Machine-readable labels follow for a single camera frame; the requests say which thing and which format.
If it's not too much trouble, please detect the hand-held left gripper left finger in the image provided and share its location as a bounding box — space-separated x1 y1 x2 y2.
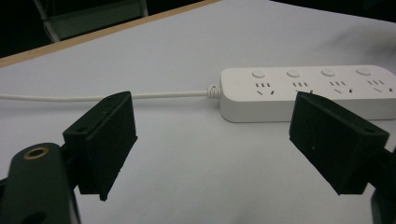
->
62 91 138 202

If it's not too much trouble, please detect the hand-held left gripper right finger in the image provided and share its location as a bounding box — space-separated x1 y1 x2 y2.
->
289 91 390 196

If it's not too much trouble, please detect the white power strip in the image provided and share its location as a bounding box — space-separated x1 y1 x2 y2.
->
219 64 396 123

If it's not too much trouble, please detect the white power strip cable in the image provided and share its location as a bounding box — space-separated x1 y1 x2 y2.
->
0 83 222 104

